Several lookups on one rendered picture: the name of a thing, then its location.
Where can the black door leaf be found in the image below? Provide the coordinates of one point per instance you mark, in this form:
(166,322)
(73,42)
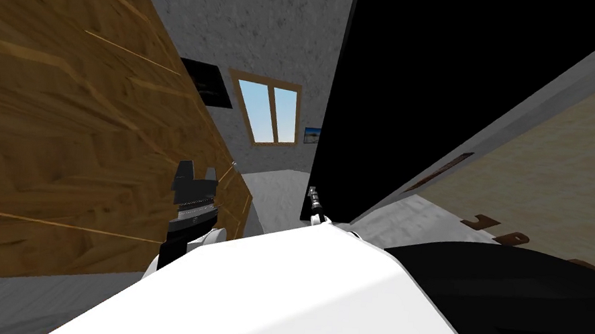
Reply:
(433,92)

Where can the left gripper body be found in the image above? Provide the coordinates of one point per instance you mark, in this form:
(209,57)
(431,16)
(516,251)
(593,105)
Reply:
(194,191)

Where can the small blue wall picture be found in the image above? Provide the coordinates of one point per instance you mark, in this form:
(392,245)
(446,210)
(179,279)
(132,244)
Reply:
(312,135)

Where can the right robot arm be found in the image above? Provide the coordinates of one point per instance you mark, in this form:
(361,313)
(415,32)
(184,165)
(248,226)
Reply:
(522,310)

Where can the wooden framed window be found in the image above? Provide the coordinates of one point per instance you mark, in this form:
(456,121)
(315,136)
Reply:
(270,111)

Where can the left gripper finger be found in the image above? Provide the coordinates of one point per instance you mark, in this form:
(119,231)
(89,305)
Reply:
(210,174)
(186,169)

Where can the dark wall picture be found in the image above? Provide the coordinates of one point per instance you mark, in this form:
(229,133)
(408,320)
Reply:
(209,84)

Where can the brown wooden door leaf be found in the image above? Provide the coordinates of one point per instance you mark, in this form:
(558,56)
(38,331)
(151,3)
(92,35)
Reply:
(59,114)

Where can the brown flat bracket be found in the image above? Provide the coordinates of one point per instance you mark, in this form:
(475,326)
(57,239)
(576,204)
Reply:
(481,222)
(511,239)

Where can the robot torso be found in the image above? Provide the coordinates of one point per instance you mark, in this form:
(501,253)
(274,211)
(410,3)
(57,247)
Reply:
(286,300)

